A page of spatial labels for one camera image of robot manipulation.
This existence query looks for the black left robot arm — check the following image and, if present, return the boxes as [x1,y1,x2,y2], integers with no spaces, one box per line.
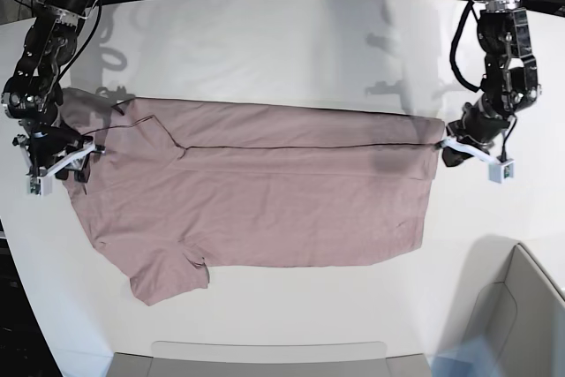
[447,0,540,154]

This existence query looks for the dusty pink T-shirt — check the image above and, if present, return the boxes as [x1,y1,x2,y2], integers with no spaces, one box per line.
[60,88,443,305]

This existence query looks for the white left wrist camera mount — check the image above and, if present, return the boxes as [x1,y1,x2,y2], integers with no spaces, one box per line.
[438,137,515,184]

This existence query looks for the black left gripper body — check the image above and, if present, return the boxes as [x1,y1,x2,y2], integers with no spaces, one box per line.
[446,101,511,150]

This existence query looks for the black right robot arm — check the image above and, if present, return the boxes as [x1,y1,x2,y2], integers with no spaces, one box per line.
[2,0,104,194]

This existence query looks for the grey storage bin right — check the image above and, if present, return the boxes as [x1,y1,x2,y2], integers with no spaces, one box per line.
[457,245,564,376]

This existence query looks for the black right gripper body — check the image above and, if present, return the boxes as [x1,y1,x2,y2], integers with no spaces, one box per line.
[28,123,84,170]

